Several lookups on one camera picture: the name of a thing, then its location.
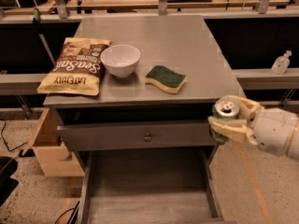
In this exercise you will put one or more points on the grey metal drawer cabinet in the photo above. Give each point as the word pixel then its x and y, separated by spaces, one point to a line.
pixel 183 44

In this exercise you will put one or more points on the white bowl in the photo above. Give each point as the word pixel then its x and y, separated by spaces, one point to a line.
pixel 121 60

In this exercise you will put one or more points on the cardboard box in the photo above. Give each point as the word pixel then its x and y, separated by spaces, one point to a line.
pixel 53 156

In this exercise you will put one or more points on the grey top drawer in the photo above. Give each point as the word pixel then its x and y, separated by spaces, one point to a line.
pixel 128 135

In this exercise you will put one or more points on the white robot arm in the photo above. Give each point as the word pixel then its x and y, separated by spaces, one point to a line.
pixel 272 130

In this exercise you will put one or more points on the clear sanitizer pump bottle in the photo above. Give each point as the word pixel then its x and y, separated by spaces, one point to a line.
pixel 281 63

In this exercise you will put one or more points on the green soda can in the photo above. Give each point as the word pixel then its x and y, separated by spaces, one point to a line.
pixel 227 109

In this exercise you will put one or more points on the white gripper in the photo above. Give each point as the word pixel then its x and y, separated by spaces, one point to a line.
pixel 273 129

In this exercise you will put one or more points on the green yellow sponge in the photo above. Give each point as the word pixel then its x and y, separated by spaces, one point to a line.
pixel 165 79

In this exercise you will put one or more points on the sea salt chips bag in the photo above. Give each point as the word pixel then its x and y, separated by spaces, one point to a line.
pixel 78 68

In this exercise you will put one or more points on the grey open middle drawer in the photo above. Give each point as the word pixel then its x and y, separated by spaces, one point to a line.
pixel 149 186

